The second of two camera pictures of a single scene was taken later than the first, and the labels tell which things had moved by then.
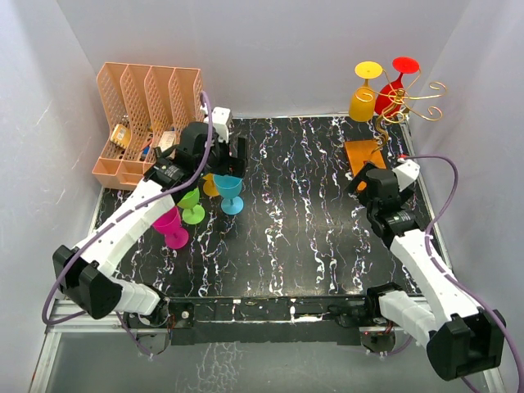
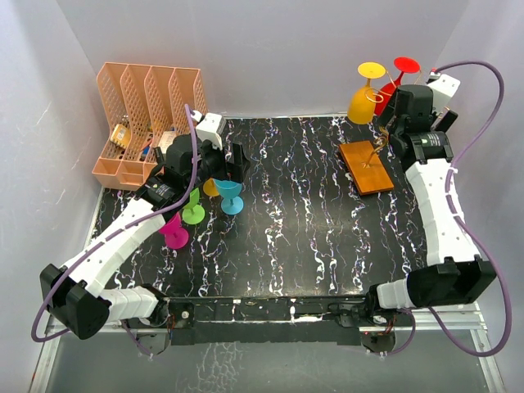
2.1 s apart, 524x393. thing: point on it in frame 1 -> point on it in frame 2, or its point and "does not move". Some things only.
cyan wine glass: x=229 y=186 does not move
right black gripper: x=360 y=177 -> x=387 y=117
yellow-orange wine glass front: x=210 y=187 does not move
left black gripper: x=234 y=166 does not move
